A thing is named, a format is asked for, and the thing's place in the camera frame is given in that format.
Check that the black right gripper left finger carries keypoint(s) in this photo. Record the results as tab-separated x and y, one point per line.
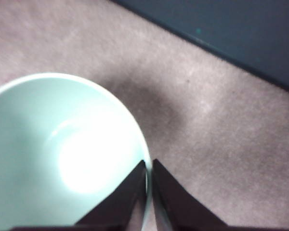
115	211

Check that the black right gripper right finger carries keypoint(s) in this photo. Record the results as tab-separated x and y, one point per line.
180	211

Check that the teal ceramic bowl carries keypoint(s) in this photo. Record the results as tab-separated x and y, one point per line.
38	144

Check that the black rectangular tray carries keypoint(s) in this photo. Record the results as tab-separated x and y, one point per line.
231	29

